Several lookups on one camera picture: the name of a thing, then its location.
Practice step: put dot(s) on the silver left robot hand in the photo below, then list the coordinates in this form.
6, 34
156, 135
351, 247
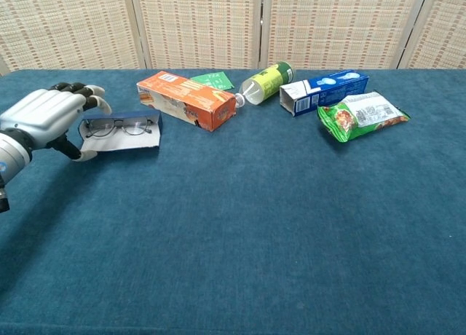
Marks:
40, 113

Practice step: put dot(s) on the wire-frame eyeglasses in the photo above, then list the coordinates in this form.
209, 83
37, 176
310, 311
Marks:
136, 128

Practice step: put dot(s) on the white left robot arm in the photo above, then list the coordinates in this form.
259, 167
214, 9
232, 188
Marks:
11, 156

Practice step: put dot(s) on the woven bamboo screen panel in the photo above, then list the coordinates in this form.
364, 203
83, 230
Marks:
65, 25
444, 25
342, 25
196, 25

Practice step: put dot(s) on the orange cardboard carton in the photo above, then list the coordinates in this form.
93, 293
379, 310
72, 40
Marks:
189, 94

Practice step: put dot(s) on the green tea sachet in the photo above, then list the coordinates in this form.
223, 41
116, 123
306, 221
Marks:
216, 81

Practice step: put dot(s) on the plastic bottle yellow-green label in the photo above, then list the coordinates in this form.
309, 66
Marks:
269, 83

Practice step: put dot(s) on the teal tablecloth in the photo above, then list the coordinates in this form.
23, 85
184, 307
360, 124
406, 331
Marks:
255, 222

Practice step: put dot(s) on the blue white toothpaste box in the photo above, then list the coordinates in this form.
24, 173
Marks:
327, 91

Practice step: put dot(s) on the green snack bag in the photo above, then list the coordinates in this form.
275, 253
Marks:
338, 120

